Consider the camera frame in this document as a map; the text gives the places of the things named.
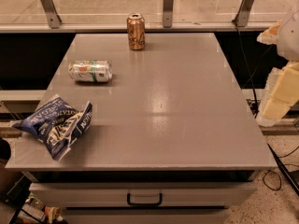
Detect black cable on floor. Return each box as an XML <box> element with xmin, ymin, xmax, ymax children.
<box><xmin>232</xmin><ymin>20</ymin><xmax>299</xmax><ymax>198</ymax></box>

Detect left metal rail bracket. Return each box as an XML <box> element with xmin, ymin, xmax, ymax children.
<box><xmin>40</xmin><ymin>0</ymin><xmax>62</xmax><ymax>29</ymax></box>

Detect metal rail bracket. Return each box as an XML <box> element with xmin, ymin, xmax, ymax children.
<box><xmin>40</xmin><ymin>0</ymin><xmax>62</xmax><ymax>29</ymax></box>
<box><xmin>163</xmin><ymin>0</ymin><xmax>174</xmax><ymax>28</ymax></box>
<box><xmin>233</xmin><ymin>0</ymin><xmax>255</xmax><ymax>27</ymax></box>

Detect blue white chip bag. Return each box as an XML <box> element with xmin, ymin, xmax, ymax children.
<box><xmin>11</xmin><ymin>94</ymin><xmax>93</xmax><ymax>161</ymax></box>

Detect silver green 7up can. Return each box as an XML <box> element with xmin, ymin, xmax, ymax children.
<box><xmin>68</xmin><ymin>60</ymin><xmax>112</xmax><ymax>83</ymax></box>

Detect black drawer handle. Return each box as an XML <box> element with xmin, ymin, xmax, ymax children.
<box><xmin>126</xmin><ymin>193</ymin><xmax>163</xmax><ymax>207</ymax></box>

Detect gold soda can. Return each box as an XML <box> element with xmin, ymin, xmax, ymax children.
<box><xmin>127</xmin><ymin>13</ymin><xmax>145</xmax><ymax>50</ymax></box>

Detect middle metal rail bracket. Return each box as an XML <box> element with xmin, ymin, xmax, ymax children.
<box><xmin>163</xmin><ymin>0</ymin><xmax>174</xmax><ymax>28</ymax></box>

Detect right metal rail bracket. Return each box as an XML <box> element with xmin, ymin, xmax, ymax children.
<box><xmin>233</xmin><ymin>0</ymin><xmax>255</xmax><ymax>27</ymax></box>

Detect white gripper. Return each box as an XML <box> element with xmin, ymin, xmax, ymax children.
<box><xmin>256</xmin><ymin>4</ymin><xmax>299</xmax><ymax>126</ymax></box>

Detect clutter under table left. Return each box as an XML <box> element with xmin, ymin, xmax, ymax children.
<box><xmin>0</xmin><ymin>173</ymin><xmax>68</xmax><ymax>224</ymax></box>

